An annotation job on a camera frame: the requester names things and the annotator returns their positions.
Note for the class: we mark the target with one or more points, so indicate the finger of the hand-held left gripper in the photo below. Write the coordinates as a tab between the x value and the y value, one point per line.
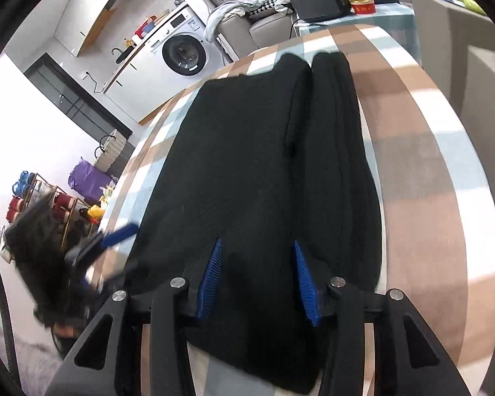
113	274
115	236

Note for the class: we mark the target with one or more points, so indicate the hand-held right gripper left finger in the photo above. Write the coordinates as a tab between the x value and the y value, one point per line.
210	280

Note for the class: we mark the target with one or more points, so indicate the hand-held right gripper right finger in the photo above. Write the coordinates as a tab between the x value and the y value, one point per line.
307	284

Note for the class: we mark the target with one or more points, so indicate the black knit sweater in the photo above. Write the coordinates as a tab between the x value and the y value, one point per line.
251	152

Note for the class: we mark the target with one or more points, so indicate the metal shoe rack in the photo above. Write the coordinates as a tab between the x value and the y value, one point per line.
24	202

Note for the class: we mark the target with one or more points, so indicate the purple bag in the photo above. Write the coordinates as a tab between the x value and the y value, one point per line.
88	181

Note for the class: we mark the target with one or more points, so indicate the woven laundry basket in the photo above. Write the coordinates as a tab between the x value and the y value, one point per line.
111	150

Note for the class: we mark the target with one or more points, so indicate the grey fluffy rug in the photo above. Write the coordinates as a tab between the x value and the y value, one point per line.
24	363

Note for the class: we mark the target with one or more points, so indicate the black glass door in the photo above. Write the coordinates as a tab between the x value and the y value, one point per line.
74	99

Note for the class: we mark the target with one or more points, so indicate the white lower cabinets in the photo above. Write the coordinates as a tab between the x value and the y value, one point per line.
140	86

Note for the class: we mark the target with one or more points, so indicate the checkered tablecloth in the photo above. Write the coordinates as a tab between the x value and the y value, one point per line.
416	152

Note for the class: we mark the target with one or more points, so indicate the black faucet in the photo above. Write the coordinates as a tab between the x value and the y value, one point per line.
117	52

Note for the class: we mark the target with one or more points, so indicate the white washing machine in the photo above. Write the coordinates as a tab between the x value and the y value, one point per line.
185	53

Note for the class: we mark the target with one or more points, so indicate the white upper cabinet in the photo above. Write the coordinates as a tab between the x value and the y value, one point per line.
86	4

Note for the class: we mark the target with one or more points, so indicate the grey sofa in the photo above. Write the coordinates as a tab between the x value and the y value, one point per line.
239	37

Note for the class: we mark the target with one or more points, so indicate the light grey garment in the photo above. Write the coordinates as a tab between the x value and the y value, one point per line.
225	12

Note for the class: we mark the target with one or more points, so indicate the striped teal table cover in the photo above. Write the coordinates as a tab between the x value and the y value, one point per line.
387	29

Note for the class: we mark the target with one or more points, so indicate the houndstooth cushion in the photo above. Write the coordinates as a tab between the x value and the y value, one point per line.
262	8

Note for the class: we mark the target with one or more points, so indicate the pale grey hoodie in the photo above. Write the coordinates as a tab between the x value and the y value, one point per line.
282	4

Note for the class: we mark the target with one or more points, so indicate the black countertop oven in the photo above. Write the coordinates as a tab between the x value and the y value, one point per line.
317	2

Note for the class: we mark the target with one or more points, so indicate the red bowl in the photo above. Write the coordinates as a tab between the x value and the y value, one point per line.
363	7

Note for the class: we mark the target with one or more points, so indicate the tall grey cabinet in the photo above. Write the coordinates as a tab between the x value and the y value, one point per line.
441	29

